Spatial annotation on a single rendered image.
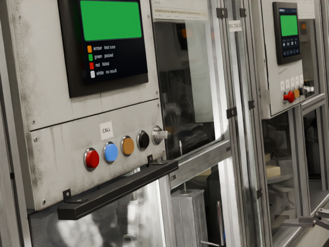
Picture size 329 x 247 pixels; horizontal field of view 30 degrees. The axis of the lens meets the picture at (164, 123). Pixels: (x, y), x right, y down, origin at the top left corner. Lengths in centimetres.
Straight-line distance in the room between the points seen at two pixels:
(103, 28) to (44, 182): 29
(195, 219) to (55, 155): 93
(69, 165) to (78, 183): 4
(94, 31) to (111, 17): 6
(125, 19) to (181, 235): 89
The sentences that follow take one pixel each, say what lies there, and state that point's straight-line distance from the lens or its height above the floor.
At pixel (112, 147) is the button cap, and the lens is 110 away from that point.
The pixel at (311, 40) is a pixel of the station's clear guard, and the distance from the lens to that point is 262.
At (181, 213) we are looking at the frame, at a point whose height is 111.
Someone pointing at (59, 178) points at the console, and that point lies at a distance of 99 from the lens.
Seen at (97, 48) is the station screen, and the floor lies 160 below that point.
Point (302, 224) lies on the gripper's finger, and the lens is 143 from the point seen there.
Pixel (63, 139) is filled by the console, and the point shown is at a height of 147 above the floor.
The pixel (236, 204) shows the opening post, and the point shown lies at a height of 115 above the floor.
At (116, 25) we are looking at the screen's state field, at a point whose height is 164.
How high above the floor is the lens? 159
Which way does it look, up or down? 7 degrees down
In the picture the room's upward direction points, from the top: 6 degrees counter-clockwise
